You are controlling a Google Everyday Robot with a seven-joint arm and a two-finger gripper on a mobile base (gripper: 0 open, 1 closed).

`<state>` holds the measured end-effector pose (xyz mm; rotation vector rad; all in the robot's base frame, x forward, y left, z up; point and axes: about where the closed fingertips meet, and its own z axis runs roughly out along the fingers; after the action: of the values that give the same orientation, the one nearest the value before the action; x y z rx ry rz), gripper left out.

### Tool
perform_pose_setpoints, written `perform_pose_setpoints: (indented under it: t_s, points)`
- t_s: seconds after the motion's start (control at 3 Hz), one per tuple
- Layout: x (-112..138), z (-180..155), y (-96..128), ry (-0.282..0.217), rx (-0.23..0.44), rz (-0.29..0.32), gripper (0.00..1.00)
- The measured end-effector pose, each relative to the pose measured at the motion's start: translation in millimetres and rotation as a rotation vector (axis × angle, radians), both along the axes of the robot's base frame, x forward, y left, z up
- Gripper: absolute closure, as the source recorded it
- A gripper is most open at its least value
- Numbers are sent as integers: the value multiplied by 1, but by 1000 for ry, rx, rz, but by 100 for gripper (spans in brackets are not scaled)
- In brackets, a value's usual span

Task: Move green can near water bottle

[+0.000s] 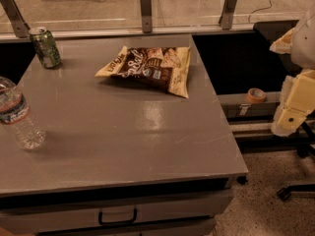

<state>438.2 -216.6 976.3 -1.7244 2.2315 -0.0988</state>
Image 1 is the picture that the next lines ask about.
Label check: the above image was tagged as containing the clear plastic water bottle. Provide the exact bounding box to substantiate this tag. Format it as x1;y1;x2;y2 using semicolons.
0;77;46;150

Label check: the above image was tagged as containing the right metal bracket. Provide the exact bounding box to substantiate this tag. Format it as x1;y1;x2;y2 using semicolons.
219;0;237;30

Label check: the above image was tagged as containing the grey drawer with black handle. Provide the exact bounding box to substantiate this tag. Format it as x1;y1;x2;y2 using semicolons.
0;190;233;236

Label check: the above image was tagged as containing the green soda can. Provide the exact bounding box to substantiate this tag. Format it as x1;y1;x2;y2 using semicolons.
29;27;61;69

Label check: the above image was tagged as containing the brown chip bag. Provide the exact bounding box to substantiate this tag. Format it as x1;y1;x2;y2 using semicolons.
94;46;191;98

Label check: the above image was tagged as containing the black office chair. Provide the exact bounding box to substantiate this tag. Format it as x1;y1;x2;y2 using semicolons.
253;20;315;202

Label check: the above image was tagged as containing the glass barrier panel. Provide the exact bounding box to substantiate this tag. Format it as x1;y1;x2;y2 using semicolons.
15;0;315;31

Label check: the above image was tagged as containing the middle metal bracket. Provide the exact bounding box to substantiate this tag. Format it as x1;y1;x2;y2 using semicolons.
140;0;153;33

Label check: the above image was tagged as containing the metal bracket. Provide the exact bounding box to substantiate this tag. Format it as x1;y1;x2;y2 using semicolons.
140;0;153;33
219;0;237;30
0;0;30;38

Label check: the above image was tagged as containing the left metal bracket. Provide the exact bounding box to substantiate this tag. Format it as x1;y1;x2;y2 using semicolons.
0;0;30;38

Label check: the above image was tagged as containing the black floor cable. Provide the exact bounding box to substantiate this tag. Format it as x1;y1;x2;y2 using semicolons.
247;0;278;24

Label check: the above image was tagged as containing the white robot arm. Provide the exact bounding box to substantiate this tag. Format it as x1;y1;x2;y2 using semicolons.
270;5;315;137

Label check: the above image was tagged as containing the roll of tan tape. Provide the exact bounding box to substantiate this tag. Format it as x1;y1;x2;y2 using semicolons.
246;88;266;103

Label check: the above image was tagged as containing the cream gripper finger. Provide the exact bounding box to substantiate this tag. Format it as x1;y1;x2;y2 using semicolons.
270;28;295;54
271;69;315;137

